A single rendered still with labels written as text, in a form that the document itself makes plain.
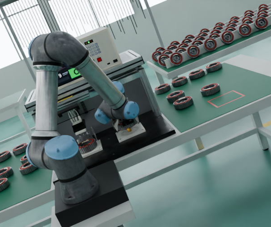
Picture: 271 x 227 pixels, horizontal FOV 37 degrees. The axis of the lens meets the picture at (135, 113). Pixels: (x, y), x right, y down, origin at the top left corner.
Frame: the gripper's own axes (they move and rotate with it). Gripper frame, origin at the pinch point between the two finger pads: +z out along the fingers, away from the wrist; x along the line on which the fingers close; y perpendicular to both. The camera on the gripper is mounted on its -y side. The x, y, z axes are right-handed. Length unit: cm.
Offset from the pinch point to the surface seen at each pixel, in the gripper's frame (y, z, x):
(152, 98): -11.3, 4.2, 19.0
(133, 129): 1.4, 6.1, 2.8
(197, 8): -473, 430, 255
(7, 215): 26, -4, -69
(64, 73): -34.0, -15.8, -20.5
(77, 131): -8.0, 1.6, -25.6
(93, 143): 2.7, 1.6, -19.7
